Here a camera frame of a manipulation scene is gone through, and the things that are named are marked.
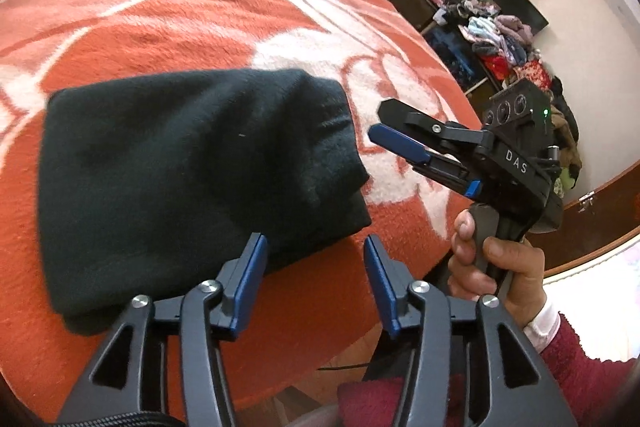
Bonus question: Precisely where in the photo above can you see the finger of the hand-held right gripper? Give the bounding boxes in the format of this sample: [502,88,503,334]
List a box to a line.
[368,124,483,198]
[377,99,493,158]

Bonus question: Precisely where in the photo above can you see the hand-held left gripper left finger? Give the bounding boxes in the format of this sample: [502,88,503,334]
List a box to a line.
[57,233,271,427]

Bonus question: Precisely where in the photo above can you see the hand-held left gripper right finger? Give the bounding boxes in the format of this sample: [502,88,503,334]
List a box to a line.
[363,234,581,427]

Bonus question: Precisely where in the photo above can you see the black pants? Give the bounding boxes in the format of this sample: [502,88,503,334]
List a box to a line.
[37,68,372,337]

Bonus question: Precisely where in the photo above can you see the person's right forearm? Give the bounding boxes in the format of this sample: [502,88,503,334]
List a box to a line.
[520,297,640,427]

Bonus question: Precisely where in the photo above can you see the person's right hand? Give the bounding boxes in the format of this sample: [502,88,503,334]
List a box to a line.
[447,209,548,325]

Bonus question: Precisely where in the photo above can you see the dark hanging clothes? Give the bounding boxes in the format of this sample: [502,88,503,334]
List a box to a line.
[545,77,583,198]

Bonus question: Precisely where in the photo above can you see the dark tv stand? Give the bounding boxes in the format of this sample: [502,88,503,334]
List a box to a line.
[390,0,493,95]

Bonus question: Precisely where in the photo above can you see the brown wooden door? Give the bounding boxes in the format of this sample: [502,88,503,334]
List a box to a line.
[542,174,640,278]

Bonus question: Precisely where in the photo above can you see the pile of colourful clothes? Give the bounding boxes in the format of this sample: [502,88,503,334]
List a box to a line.
[430,0,551,92]

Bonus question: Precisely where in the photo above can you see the person's red sweater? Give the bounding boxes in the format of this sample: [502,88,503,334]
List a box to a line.
[337,372,468,427]

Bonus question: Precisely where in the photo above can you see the orange white floral blanket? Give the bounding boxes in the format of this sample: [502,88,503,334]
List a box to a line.
[0,0,483,423]

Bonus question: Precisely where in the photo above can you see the thin black cable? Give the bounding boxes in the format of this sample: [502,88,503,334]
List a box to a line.
[320,358,376,371]

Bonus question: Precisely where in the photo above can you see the black braided cable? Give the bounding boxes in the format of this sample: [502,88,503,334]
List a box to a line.
[87,411,188,427]

